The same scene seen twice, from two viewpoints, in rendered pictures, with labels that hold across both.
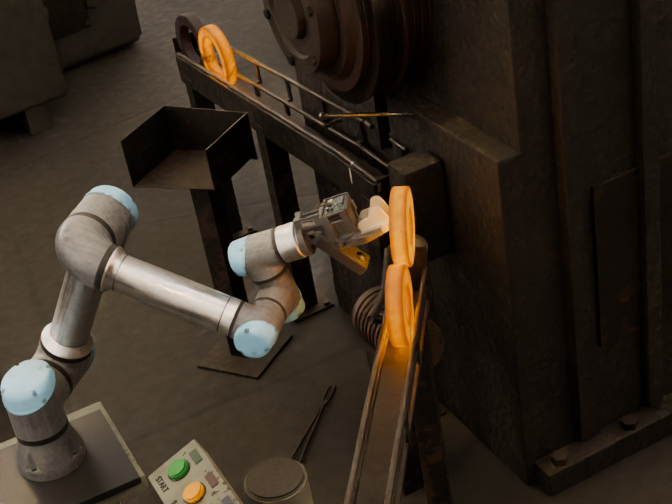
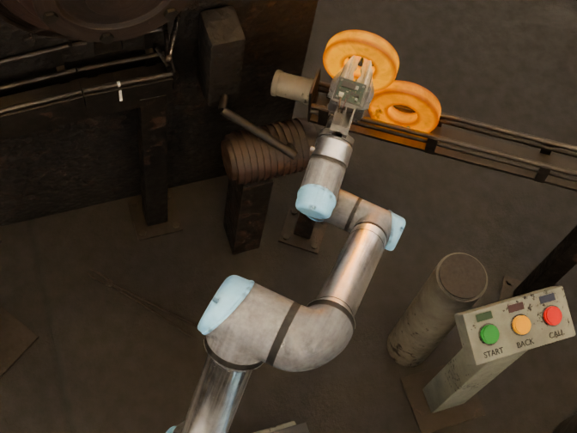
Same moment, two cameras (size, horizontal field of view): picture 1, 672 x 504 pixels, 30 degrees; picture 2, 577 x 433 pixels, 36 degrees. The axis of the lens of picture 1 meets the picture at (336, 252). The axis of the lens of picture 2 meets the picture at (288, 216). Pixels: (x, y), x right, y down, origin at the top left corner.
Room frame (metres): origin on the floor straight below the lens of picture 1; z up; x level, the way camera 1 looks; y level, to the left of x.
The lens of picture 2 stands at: (2.30, 0.98, 2.29)
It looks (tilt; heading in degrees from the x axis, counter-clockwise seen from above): 63 degrees down; 261
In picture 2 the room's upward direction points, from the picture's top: 15 degrees clockwise
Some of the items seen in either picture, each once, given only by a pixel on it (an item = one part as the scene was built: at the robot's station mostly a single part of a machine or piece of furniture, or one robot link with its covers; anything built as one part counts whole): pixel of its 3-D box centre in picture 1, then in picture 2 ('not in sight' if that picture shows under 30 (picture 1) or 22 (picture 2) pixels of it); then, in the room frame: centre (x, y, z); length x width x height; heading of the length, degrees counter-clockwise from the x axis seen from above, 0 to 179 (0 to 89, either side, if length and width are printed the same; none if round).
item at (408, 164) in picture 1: (421, 207); (219, 56); (2.36, -0.20, 0.68); 0.11 x 0.08 x 0.24; 112
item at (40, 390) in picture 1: (34, 397); not in sight; (2.19, 0.70, 0.49); 0.13 x 0.12 x 0.14; 160
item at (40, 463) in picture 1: (46, 441); not in sight; (2.18, 0.70, 0.37); 0.15 x 0.15 x 0.10
